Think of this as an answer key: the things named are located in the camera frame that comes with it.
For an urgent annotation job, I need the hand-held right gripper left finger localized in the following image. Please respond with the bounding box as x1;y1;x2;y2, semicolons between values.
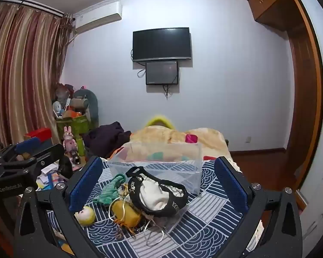
15;155;108;258

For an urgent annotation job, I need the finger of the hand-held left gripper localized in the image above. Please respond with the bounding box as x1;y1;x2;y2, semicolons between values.
5;143;66;173
0;137;43;165

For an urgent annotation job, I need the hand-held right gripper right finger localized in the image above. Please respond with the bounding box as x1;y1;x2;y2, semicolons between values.
214;156;303;258

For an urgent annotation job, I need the clear plastic storage box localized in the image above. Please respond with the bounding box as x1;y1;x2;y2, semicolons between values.
107;142;203;195

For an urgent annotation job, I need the white underwear with black trim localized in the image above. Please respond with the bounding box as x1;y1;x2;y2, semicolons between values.
125;166;189;217

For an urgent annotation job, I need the red box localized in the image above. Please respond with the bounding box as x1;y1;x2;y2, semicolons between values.
24;127;52;143

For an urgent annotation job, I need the pink rabbit toy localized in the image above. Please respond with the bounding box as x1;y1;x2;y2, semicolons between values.
62;125;77;157

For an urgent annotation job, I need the green knitted cloth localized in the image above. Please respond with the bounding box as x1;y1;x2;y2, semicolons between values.
93;174;127;207

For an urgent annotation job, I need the doll head with yellow hood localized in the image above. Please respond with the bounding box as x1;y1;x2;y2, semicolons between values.
75;206;96;227

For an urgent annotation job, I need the green bottle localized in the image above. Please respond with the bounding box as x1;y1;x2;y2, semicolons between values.
75;136;86;157

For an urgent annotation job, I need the green storage box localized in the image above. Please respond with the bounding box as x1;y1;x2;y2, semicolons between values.
56;114;90;141

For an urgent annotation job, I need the yellow pouch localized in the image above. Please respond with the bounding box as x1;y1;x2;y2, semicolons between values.
111;199;142;228

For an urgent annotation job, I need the pile of toys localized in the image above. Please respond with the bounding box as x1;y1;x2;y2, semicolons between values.
52;83;76;119

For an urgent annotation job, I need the dark purple cloth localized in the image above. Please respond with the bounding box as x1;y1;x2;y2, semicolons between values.
82;121;132;158

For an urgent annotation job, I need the grey-green plush toy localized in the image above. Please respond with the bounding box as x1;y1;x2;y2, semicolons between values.
69;87;99;129

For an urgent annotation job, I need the red striped curtain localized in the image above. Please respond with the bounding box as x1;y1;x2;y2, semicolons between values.
0;1;72;148

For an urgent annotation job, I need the beige fleece blanket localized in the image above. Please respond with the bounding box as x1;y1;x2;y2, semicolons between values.
108;125;232;167

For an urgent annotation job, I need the yellow plush toy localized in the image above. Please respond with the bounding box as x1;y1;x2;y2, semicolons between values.
144;115;176;130

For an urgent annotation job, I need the white door with stickers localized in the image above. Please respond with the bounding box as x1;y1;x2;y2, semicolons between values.
295;0;323;238

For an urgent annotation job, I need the white air conditioner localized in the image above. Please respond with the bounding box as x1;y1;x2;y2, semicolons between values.
74;1;123;34

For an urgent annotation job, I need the wooden wardrobe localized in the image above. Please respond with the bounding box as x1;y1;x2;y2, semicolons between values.
246;0;323;190

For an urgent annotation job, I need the white cord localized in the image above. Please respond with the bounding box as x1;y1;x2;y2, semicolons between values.
141;219;168;246

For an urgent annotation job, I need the small black wall monitor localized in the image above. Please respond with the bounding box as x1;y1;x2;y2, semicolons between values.
145;61;179;86

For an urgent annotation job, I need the large black wall television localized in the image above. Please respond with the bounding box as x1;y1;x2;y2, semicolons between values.
132;27;192;62

